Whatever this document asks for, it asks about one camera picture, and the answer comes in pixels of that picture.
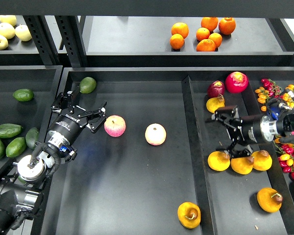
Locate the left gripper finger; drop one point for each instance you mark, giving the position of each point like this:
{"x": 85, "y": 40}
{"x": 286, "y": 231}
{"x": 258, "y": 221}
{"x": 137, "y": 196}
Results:
{"x": 93, "y": 120}
{"x": 65, "y": 101}

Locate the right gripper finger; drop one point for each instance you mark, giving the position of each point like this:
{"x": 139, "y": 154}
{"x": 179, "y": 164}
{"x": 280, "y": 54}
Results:
{"x": 237, "y": 149}
{"x": 228, "y": 116}

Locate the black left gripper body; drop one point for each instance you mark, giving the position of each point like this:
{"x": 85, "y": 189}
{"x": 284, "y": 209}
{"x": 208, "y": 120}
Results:
{"x": 67, "y": 126}

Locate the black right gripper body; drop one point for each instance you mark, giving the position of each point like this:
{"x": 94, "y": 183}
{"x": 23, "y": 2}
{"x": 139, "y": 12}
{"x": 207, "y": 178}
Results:
{"x": 257, "y": 129}

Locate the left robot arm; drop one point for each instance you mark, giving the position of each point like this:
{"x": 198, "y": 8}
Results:
{"x": 19, "y": 202}

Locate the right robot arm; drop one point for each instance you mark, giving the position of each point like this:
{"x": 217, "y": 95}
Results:
{"x": 285, "y": 121}

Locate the green avocado top centre tray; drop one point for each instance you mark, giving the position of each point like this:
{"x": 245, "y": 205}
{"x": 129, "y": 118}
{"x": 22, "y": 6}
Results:
{"x": 87, "y": 85}

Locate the green avocado tray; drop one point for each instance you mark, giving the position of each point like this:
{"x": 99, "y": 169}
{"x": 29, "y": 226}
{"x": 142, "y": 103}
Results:
{"x": 23, "y": 95}
{"x": 87, "y": 85}

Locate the green avocado left tray top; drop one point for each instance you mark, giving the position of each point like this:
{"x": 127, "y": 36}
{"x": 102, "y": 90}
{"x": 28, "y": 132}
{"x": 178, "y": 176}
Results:
{"x": 23, "y": 95}

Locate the pink red apple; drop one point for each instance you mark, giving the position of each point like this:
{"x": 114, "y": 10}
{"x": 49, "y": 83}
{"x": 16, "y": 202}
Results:
{"x": 115, "y": 126}

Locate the dark red apple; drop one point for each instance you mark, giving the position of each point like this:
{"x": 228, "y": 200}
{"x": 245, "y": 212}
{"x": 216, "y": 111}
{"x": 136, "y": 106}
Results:
{"x": 215, "y": 89}

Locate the bright red apple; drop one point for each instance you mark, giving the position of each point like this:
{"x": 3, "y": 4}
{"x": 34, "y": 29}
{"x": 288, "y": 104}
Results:
{"x": 236, "y": 82}

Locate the black left tray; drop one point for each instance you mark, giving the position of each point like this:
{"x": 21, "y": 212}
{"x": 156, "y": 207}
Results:
{"x": 43, "y": 81}

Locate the black tray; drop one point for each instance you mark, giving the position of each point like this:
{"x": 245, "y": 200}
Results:
{"x": 126, "y": 186}
{"x": 43, "y": 81}

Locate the cherry tomato bunch upper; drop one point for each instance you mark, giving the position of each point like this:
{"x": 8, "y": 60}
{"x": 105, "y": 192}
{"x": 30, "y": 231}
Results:
{"x": 270, "y": 92}

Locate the cherry tomato bunch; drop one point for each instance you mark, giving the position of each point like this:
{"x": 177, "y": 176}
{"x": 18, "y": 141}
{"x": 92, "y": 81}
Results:
{"x": 270, "y": 92}
{"x": 285, "y": 155}

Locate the cherry tomato bunch lower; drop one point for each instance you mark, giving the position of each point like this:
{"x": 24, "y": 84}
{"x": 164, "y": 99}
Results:
{"x": 285, "y": 155}

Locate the pale pink apple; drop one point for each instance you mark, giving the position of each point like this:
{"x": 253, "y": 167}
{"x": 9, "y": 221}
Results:
{"x": 155, "y": 134}

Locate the orange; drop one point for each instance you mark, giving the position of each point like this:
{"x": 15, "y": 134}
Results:
{"x": 180, "y": 28}
{"x": 227, "y": 25}
{"x": 206, "y": 45}
{"x": 202, "y": 34}
{"x": 176, "y": 41}
{"x": 216, "y": 38}
{"x": 209, "y": 23}

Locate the black centre tray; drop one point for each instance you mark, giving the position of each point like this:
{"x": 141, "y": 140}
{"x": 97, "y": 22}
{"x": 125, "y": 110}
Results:
{"x": 126, "y": 186}

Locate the black tray divider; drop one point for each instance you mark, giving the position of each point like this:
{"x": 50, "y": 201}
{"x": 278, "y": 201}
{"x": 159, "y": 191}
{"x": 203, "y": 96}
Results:
{"x": 202, "y": 187}

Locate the black shelf upright post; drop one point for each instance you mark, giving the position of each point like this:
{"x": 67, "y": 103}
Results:
{"x": 42, "y": 38}
{"x": 71, "y": 34}

